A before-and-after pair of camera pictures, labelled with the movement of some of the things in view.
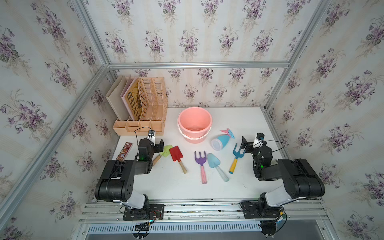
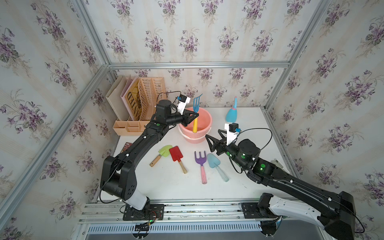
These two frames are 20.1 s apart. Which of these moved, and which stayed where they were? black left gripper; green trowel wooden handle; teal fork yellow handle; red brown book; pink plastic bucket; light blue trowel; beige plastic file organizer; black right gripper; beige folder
Moved: black left gripper; black right gripper; teal fork yellow handle
Stayed: red brown book; beige plastic file organizer; light blue trowel; green trowel wooden handle; pink plastic bucket; beige folder
